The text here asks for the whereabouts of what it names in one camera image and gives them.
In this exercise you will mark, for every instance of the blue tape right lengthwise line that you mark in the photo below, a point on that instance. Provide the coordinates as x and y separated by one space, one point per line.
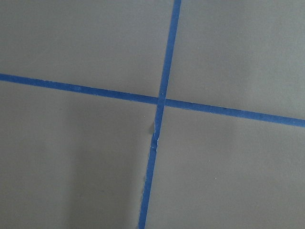
161 99

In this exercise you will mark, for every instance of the blue tape crosswise line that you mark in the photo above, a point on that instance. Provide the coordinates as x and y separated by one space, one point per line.
153 100

